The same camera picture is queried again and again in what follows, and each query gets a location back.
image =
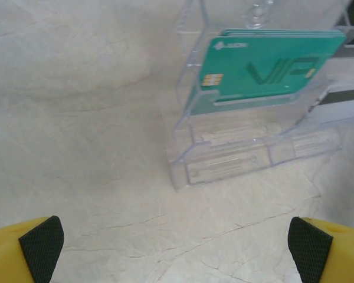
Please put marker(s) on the green VIP card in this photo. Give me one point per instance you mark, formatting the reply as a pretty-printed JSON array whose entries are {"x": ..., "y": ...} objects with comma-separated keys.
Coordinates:
[
  {"x": 283, "y": 32},
  {"x": 253, "y": 59}
]

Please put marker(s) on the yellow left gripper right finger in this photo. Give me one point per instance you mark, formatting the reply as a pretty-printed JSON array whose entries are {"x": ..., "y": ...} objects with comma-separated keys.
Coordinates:
[{"x": 342, "y": 256}]

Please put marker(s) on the clear acrylic card organizer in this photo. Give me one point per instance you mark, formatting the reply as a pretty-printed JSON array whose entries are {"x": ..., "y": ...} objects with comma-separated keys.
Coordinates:
[{"x": 224, "y": 159}]

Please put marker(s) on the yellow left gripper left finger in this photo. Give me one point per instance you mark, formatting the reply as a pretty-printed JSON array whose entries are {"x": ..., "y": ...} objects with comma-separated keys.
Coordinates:
[{"x": 6, "y": 256}]

